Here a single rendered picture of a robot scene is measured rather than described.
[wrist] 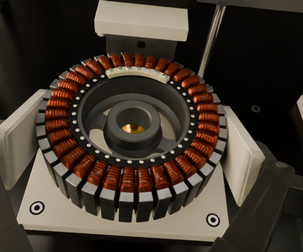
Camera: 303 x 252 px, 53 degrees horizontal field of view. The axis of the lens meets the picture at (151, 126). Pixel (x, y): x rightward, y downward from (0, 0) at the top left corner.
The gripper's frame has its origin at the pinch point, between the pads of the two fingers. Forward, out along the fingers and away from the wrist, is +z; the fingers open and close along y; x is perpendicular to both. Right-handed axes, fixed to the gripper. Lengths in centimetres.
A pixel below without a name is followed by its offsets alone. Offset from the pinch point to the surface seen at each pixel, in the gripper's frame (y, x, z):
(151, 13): 0.5, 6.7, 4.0
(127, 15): -1.0, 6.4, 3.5
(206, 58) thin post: 6.0, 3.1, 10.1
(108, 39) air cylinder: -3.5, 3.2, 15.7
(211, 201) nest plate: 6.3, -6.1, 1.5
